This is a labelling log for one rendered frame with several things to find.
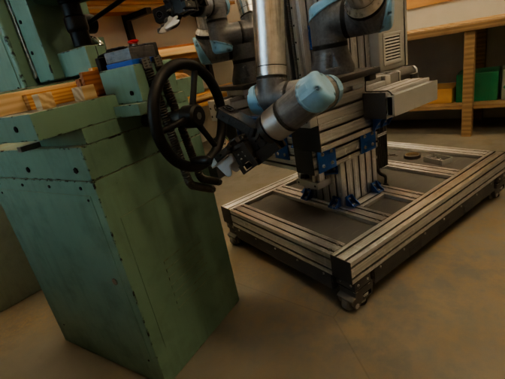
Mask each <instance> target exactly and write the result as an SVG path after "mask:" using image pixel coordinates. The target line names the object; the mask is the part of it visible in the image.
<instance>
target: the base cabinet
mask: <svg viewBox="0 0 505 379"><path fill-rule="evenodd" d="M181 173H182V172H180V169H178V168H176V167H174V166H173V165H172V164H171V163H169V162H168V161H167V160H166V159H165V158H164V156H163V155H162V154H161V153H160V152H158V153H155V154H153V155H151V156H148V157H147V158H144V159H142V160H140V161H137V162H135V163H133V164H131V165H128V166H126V167H124V168H121V169H120V170H117V171H115V172H113V173H110V174H108V175H106V176H104V177H101V178H99V179H97V180H94V181H83V180H49V179H31V178H13V177H0V202H1V205H2V207H3V209H4V211H5V213H6V215H7V217H8V220H9V222H10V224H11V226H12V228H13V230H14V232H15V234H16V237H17V239H18V241H19V243H20V245H21V247H22V249H23V252H24V254H25V255H26V258H27V260H28V261H29V264H30V266H31V268H32V270H33V272H34V274H35V276H36V278H37V280H38V283H39V285H40V287H41V289H42V291H43V293H44V295H45V298H46V300H47V302H48V304H49V306H50V308H51V310H52V312H53V315H54V317H55V318H56V321H57V323H58V324H59V327H60V329H61V331H62V334H63V335H64V337H65V340H67V341H70V342H71V343H73V344H76V345H78V346H80V347H82V348H85V349H87V350H89V351H91V352H93V353H96V354H98V355H99V356H102V357H104V358H106V359H109V360H110V361H112V362H115V363H117V364H119V365H121V366H124V367H126V368H128V369H130V370H132V371H135V372H137V373H138V374H141V375H143V376H145V377H148V378H149V379H175V377H176V376H177V375H178V374H179V373H180V371H181V370H182V369H183V367H184V366H185V365H186V364H187V362H188V361H189V360H190V359H191V358H192V357H193V356H194V354H195V353H196V352H197V351H198V349H199V348H200V347H201V345H202V344H203V343H204V342H205V341H206V340H207V339H208V337H209V336H210V335H211V334H212V332H213V331H214V330H215V329H216V327H217V326H218V325H219V324H220V323H221V322H222V320H223V319H224V318H225V317H226V315H227V314H228V313H229V312H230V310H231V309H232V308H233V307H234V306H235V305H236V304H237V302H238V301H239V296H238V293H237V287H236V283H235V280H234V275H233V271H232V267H231V262H230V259H229V255H228V249H227V246H226V242H225V236H224V233H223V230H222V224H221V220H220V217H219V211H218V207H217V204H216V198H215V195H214V193H207V192H202V191H197V190H193V189H190V188H188V187H187V185H186V184H185V181H184V179H183V176H182V174H181Z"/></svg>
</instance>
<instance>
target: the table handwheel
mask: <svg viewBox="0 0 505 379"><path fill-rule="evenodd" d="M183 69H185V70H190V71H192V74H191V90H190V99H189V105H184V106H182V107H181V108H180V110H179V111H170V112H169V115H170V118H171V122H172V123H170V124H168V125H166V126H164V127H162V126H163V124H164V123H163V121H162V118H161V116H160V100H161V95H162V90H163V88H164V85H165V83H166V81H167V79H168V78H169V77H170V76H171V75H172V74H173V73H174V72H176V71H179V70H183ZM198 76H200V77H201V78H202V79H203V81H204V82H205V83H206V84H207V86H208V88H209V89H210V91H211V94H212V96H213V99H214V102H215V105H216V112H217V109H218V108H220V107H222V106H225V101H224V98H223V96H222V92H221V89H220V88H219V85H218V83H217V82H216V80H215V78H214V77H213V75H212V74H211V73H210V72H209V71H208V70H207V69H206V68H205V67H204V66H203V65H202V64H201V63H199V62H197V61H195V60H193V59H188V58H177V59H172V60H171V61H169V62H167V63H165V64H164V65H163V66H162V67H161V68H160V69H159V70H158V71H157V73H156V75H155V77H154V78H153V81H152V83H151V85H150V90H149V94H148V99H147V114H144V115H143V116H142V117H141V123H142V125H143V126H145V127H149V128H150V132H151V135H152V137H153V140H154V142H155V144H156V146H157V148H158V149H159V152H160V153H161V154H162V155H163V156H164V158H165V159H166V160H167V161H168V162H169V163H171V164H172V165H173V166H174V167H176V168H178V169H180V170H182V171H187V172H197V171H201V170H204V169H206V168H207V167H209V166H210V165H211V164H212V162H213V159H214V157H215V156H216V155H217V153H218V152H219V151H221V150H222V147H223V144H224V142H225V136H226V129H227V123H224V122H223V121H221V120H219V119H217V131H216V138H215V140H214V139H213V138H212V136H211V135H210V134H209V132H208V131H207V130H206V129H205V127H204V126H203V125H204V121H205V112H204V110H203V108H202V107H201V106H200V105H198V104H196V94H197V81H198ZM179 126H183V127H184V128H186V129H191V128H197V129H198V130H199V131H200V132H201V134H202V135H203V136H204V137H205V138H206V139H207V140H208V142H209V143H210V144H211V146H212V148H211V149H210V152H209V153H208V154H207V155H206V156H209V157H210V158H211V159H212V162H211V163H210V164H209V165H197V164H192V163H191V162H190V161H187V160H185V159H182V158H181V157H179V156H178V155H177V154H176V153H175V152H174V151H173V150H172V148H171V146H170V145H169V143H168V141H167V139H166V137H165V134H166V133H168V132H169V131H171V130H173V129H175V128H177V127H179Z"/></svg>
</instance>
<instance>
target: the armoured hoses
mask: <svg viewBox="0 0 505 379"><path fill-rule="evenodd" d="M139 60H140V63H142V66H143V68H144V70H145V72H144V73H145V74H146V76H147V81H149V82H148V84H149V85H151V83H152V81H153V78H154V77H155V75H154V74H155V72H153V71H154V70H153V65H152V63H151V61H150V57H149V56H148V57H144V58H141V59H139ZM151 60H152V62H153V63H154V65H155V67H156V71H158V70H159V69H160V68H161V67H162V66H163V64H164V63H163V61H162V58H161V55H158V56H154V57H151ZM163 91H164V93H165V96H166V99H167V101H168V103H169V104H168V105H170V108H171V111H179V110H180V109H179V106H178V104H177V100H176V99H175V98H176V97H175V96H174V92H173V90H172V87H171V85H170V82H169V79H167V81H166V83H165V85H164V88H163ZM162 96H163V95H161V100H160V116H161V118H162V121H163V123H164V124H163V125H164V126H166V125H168V124H170V123H172V122H171V118H170V115H169V112H168V110H167V107H166V104H165V102H164V101H165V100H164V98H163V97H162ZM178 130H179V133H180V135H181V136H180V137H182V138H181V139H182V141H183V143H184V146H185V148H186V152H187V154H188V156H189V160H190V159H191V158H192V157H195V156H196V154H195V150H194V148H193V146H192V142H191V139H190V137H189V133H188V131H187V129H186V128H184V127H183V126H179V127H178ZM167 135H168V139H169V141H170V144H171V146H172V148H173V151H174V152H175V153H176V154H177V155H178V156H179V157H181V158H182V159H185V158H184V155H183V151H182V149H181V146H180V142H179V140H178V138H177V136H176V133H175V131H174V129H173V130H171V131H169V132H168V133H167ZM180 172H182V173H181V174H182V176H183V179H184V181H185V184H186V185H187V187H188V188H190V189H191V190H197V191H202V192H207V193H214V192H215V191H216V187H215V186H213V185H217V186H219V185H221V184H222V179H220V178H217V177H211V176H207V175H204V174H203V172H202V171H197V172H195V176H196V178H197V179H198V180H199V181H200V183H198V182H194V181H193V179H192V177H191V173H189V172H187V171H182V170H180ZM205 183H208V184H213V185H208V184H205Z"/></svg>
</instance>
